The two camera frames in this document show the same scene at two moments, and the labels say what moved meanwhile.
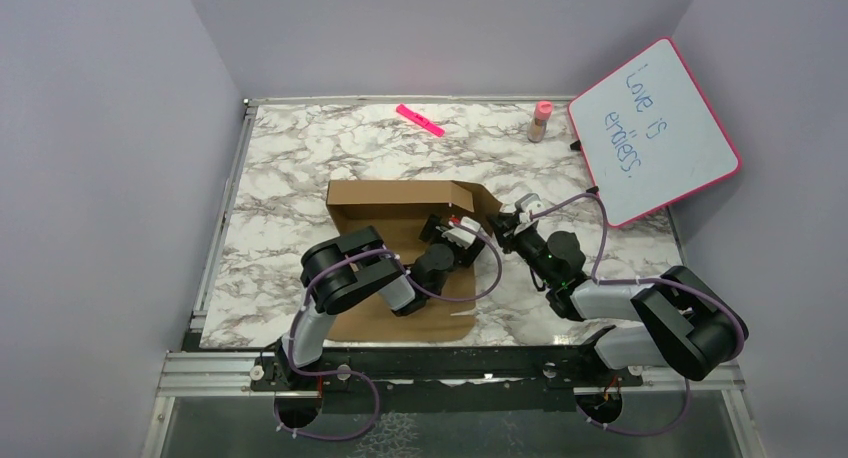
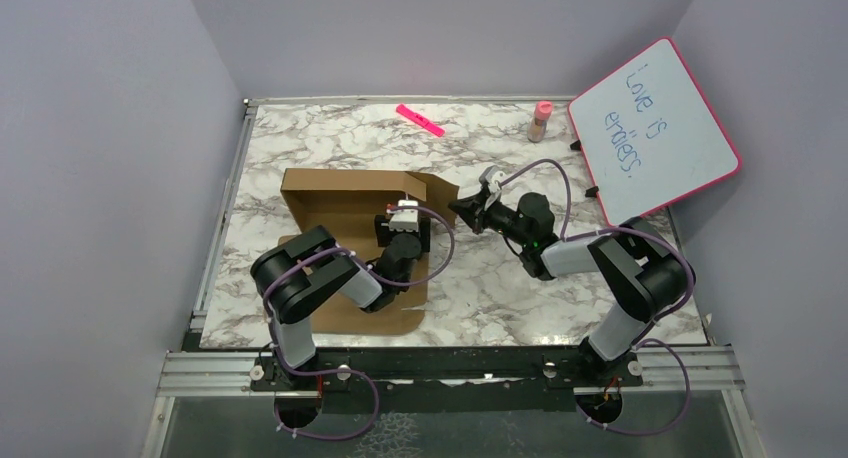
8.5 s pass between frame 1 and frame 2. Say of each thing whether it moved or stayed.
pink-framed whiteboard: stayed
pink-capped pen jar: stayed
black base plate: stayed
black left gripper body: moved
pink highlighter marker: stayed
